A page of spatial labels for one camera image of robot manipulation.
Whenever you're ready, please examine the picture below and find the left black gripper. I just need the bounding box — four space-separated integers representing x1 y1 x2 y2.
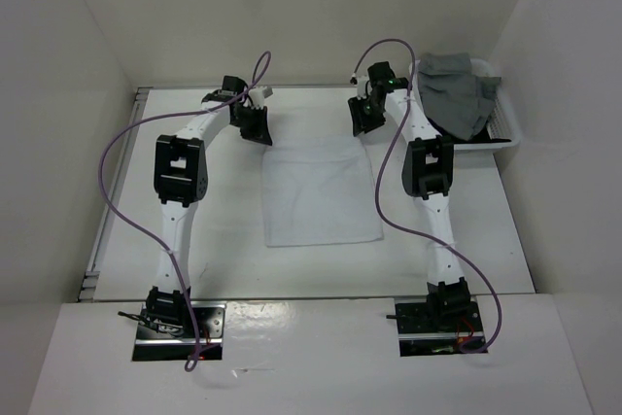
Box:
231 106 272 147

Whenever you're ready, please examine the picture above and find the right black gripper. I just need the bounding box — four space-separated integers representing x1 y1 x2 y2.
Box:
347 93 385 137

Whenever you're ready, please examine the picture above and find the white skirt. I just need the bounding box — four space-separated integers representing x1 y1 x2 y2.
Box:
261 136 384 248

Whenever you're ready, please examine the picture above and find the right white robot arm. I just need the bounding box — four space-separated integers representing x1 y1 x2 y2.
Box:
348 61 471 331

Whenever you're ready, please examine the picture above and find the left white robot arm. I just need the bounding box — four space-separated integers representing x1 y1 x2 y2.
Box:
143 76 272 337

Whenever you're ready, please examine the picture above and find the grey skirt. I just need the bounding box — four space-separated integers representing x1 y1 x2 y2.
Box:
416 52 501 141

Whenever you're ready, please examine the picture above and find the black skirt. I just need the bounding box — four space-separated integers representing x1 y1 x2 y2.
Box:
431 117 515 149

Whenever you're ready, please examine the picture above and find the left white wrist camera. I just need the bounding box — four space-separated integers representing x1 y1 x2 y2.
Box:
245 86 273 110

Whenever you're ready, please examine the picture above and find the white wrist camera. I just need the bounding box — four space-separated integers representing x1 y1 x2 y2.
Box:
350 74 374 99
245 86 273 110

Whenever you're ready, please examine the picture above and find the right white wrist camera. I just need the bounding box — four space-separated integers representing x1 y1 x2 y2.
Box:
350 74 374 99

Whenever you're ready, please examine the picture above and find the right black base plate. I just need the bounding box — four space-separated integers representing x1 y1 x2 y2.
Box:
386 297 486 357

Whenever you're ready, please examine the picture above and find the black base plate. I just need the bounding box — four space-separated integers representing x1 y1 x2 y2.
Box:
386 297 486 357
118 302 225 362

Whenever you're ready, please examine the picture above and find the aluminium table edge rail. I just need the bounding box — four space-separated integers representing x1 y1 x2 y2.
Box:
77 87 151 302

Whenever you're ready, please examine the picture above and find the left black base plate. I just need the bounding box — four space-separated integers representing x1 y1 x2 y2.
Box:
118 302 225 362

